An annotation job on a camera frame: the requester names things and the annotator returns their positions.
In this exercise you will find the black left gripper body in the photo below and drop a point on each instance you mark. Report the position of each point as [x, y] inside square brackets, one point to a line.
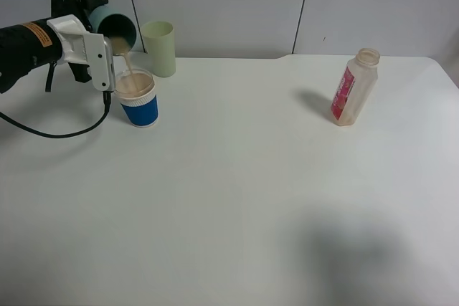
[83, 10]

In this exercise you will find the teal green plastic cup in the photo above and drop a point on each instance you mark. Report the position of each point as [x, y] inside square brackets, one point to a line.
[112, 24]

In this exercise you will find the pink label drink bottle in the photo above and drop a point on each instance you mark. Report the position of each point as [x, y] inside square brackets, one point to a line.
[355, 86]

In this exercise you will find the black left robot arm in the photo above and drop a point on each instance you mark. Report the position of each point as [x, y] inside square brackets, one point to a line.
[27, 46]

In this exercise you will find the blue sleeved paper cup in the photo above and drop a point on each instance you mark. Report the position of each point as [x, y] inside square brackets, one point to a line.
[136, 93]

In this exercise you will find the pale green tall cup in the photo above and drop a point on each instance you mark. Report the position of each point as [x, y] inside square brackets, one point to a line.
[159, 42]

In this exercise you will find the white wrist camera on bracket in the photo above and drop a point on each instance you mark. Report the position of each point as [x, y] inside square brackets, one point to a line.
[79, 46]

